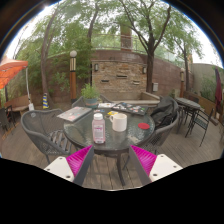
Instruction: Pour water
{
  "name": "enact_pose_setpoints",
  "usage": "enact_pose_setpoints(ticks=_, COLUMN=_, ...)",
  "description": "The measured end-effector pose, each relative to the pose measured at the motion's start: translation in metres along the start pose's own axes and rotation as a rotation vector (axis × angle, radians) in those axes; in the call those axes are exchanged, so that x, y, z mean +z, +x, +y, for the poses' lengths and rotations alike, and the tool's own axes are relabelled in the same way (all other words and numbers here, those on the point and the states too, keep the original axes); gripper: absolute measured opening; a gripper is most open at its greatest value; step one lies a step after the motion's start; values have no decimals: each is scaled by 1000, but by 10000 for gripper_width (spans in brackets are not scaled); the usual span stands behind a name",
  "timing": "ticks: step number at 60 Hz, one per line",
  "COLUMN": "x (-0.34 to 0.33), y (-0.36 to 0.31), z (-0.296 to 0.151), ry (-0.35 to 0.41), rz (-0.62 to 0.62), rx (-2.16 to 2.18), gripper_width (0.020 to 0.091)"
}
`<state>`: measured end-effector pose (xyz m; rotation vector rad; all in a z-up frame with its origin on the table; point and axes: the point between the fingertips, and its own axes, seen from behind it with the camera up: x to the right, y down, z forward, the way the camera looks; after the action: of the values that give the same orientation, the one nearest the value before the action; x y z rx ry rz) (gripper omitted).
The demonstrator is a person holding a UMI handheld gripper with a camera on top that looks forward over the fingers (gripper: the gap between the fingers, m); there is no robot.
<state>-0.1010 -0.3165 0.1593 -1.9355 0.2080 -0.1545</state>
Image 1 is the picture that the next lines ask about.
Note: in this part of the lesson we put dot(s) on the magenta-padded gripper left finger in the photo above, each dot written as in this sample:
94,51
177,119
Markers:
61,168

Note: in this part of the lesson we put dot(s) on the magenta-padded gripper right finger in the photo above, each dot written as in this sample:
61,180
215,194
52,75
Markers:
164,166

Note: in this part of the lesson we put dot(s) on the pink drink bottle white cap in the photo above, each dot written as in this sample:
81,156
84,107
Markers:
98,130

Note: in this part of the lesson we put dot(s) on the flat round red coaster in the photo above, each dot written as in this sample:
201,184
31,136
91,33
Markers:
144,126

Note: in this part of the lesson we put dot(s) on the dark metal patio chair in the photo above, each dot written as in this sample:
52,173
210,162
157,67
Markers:
181,115
200,121

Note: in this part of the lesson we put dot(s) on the silver laptop with stickers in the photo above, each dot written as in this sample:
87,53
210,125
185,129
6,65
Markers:
74,114

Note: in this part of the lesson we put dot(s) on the white mug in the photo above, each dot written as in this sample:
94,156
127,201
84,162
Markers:
118,122

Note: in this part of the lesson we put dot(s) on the black laptop with stickers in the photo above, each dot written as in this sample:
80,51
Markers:
130,108

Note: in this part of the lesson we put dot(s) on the round dark patio table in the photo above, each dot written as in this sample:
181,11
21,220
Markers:
188,102

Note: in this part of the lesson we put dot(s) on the small dark sticker card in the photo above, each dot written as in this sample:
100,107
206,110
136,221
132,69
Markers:
99,111

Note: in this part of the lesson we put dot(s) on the blue yellow striped bollard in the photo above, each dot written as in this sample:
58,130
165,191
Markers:
45,101

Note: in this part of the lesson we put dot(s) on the yellow card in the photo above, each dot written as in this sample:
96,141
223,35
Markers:
112,113

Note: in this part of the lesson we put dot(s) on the white sticker sheet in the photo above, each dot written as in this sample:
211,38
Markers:
105,105

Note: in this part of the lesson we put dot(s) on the wooden bench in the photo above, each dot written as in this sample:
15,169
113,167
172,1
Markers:
16,101

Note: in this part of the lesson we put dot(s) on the potted green plant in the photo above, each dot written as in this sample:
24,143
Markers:
90,92

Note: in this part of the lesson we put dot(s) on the folded maroon umbrella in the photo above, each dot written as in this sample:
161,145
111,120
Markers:
218,88

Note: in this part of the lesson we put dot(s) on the green leafy tree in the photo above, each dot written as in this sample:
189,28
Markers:
44,66
187,73
150,70

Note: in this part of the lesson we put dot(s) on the orange patio umbrella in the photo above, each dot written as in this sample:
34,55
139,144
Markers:
10,70

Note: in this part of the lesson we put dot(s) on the grey wall box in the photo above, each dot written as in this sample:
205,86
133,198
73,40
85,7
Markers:
155,87

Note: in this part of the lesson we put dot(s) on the wooden lamp post globe light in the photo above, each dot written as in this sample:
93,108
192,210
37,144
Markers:
73,83
182,83

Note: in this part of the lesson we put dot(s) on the black wall lamp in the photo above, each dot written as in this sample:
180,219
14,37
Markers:
96,67
144,70

